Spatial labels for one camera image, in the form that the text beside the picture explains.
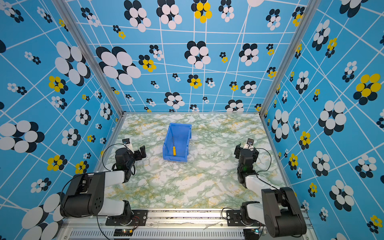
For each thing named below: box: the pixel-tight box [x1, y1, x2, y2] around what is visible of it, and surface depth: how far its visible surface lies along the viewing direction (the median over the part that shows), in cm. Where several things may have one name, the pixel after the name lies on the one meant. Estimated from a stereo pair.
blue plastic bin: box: [162, 122, 192, 163], surface depth 101 cm
